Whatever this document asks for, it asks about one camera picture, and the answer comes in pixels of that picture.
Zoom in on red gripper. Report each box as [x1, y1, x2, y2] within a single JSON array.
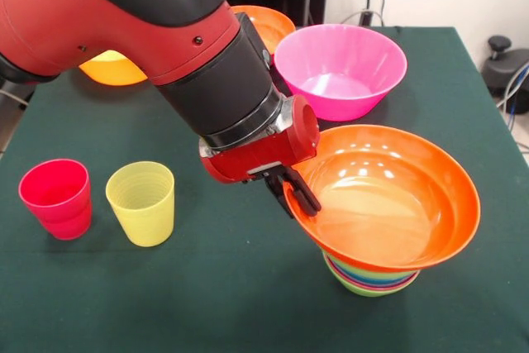
[[198, 94, 322, 218]]

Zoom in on black round base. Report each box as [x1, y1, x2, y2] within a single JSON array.
[[481, 49, 529, 100]]

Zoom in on dark green tablecloth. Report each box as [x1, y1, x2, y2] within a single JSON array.
[[0, 26, 529, 353]]

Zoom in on small green bowl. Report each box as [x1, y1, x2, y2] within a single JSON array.
[[326, 265, 418, 298]]

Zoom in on orange shallow bowl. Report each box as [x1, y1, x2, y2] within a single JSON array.
[[230, 5, 297, 55], [283, 124, 482, 272]]

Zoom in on large green bowl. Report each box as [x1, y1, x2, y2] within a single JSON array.
[[322, 250, 419, 279]]

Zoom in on red cup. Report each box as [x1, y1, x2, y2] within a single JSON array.
[[37, 200, 93, 241], [18, 158, 92, 226]]

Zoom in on yellow cup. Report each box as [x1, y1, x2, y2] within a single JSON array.
[[105, 161, 176, 248]]

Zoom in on large pink bowl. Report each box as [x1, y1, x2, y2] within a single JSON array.
[[274, 24, 408, 122]]

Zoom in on small red bowl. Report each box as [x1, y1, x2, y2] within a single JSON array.
[[322, 251, 422, 291]]

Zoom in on dark grey seat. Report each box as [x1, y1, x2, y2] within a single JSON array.
[[0, 78, 38, 108]]

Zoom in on light cables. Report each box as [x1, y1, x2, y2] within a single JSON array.
[[495, 61, 529, 151]]

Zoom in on black knob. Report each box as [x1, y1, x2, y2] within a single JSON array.
[[487, 36, 512, 65]]

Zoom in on large yellow-orange bowl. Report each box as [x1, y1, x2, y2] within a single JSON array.
[[78, 50, 149, 87]]

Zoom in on blue bowl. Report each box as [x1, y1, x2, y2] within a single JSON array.
[[330, 264, 418, 285]]

